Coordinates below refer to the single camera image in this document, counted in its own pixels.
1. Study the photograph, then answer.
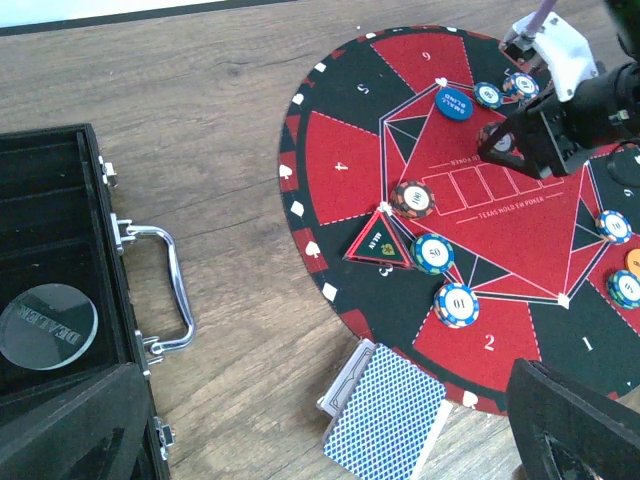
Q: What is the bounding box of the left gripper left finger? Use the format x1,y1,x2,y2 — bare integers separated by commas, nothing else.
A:
1,363,150,479

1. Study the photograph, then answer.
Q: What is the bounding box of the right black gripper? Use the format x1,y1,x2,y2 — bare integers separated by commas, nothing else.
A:
478,62,639,179

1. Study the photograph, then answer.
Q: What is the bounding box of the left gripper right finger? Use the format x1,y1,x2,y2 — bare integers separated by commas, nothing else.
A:
506,359,639,479

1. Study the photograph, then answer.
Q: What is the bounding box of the blue small blind button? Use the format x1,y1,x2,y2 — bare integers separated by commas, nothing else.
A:
435,87,473,122

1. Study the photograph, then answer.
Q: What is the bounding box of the brown red 100 chip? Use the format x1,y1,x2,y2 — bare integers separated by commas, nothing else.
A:
390,180,436,219

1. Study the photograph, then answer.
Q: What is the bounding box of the orange big blind button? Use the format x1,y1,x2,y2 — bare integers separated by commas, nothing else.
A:
625,248,640,277

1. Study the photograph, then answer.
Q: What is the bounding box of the green blue 50 chip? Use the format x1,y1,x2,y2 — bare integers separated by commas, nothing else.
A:
410,233,455,275

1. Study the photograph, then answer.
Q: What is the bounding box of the blue orange 10 chip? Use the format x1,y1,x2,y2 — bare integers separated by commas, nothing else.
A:
434,283,480,328

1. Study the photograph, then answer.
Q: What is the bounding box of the blue backed card deck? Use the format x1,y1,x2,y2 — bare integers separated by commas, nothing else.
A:
317,339,452,479

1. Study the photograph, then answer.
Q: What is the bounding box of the triangular all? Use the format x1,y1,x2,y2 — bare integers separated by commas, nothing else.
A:
343,209,414,269

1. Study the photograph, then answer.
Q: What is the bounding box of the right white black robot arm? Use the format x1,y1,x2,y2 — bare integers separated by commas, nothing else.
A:
478,1,639,179

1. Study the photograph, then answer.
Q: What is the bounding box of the clear dealer button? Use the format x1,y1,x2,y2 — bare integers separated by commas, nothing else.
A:
1,283,99,371

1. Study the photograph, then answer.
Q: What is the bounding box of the round red black poker mat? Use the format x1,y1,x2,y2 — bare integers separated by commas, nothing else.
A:
279,25,639,414

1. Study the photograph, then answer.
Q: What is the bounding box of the chrome case handle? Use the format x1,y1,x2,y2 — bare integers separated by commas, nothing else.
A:
108,212,197,363

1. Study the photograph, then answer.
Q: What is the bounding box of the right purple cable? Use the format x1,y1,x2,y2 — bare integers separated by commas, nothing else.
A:
529,0,556,31

